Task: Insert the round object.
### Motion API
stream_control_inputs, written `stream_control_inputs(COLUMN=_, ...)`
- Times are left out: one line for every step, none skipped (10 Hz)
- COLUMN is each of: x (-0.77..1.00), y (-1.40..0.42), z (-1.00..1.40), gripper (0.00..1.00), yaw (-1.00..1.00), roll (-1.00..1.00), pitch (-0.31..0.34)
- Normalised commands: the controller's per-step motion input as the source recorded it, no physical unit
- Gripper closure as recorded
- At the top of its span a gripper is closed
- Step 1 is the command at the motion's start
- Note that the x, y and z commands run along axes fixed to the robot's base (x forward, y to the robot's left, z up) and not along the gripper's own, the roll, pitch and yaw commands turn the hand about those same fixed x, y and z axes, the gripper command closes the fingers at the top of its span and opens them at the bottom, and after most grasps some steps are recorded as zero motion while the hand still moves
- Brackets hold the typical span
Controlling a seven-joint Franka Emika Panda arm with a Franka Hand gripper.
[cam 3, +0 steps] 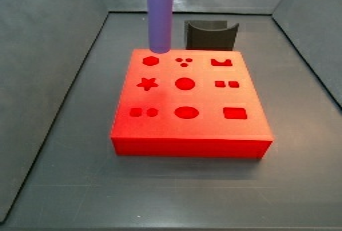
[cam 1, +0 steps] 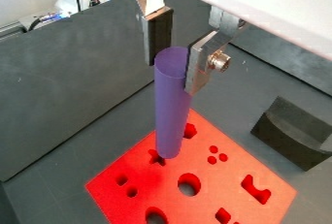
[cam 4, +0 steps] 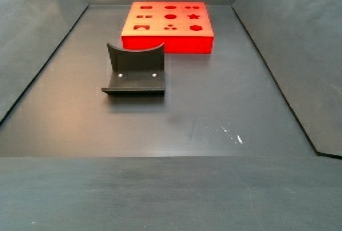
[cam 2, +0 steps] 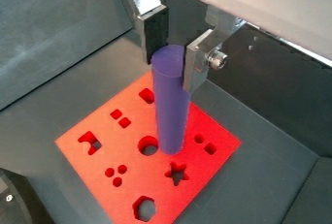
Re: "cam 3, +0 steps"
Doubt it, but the black curved holder block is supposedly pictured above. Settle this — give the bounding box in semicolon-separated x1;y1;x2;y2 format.
184;20;239;51

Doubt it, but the red shape-sorter block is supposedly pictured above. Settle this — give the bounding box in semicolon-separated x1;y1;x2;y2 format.
109;49;274;159

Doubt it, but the purple round peg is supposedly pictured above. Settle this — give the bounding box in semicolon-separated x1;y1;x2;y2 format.
147;0;173;53

